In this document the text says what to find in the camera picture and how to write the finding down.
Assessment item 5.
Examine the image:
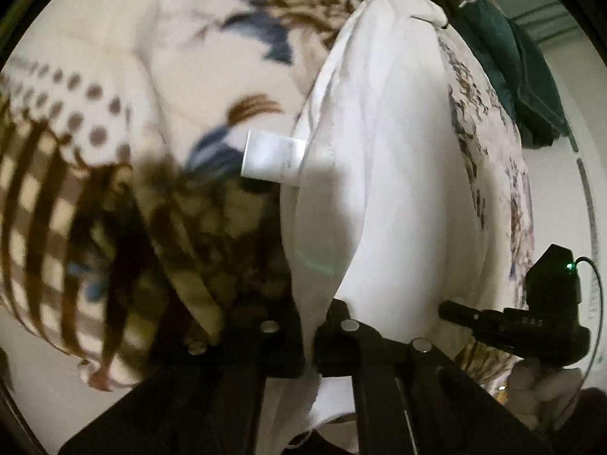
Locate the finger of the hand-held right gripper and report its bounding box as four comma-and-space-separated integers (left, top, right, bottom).
438, 300, 507, 343

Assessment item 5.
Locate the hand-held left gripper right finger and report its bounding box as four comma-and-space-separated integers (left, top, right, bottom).
314, 298, 557, 455

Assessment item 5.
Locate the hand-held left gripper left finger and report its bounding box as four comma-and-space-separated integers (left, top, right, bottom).
59, 300, 307, 455

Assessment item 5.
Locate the white garment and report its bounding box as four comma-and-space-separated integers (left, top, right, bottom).
241, 0, 504, 455

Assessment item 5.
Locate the person's right hand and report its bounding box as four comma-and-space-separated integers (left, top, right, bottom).
508, 358, 585, 430

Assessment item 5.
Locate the dark green cloth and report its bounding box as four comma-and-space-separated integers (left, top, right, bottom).
456, 0, 571, 149

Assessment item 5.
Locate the floral printed blanket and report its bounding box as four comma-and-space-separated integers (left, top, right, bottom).
0, 0, 538, 395

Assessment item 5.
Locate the thin black cable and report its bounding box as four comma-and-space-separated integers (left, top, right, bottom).
555, 256, 607, 430

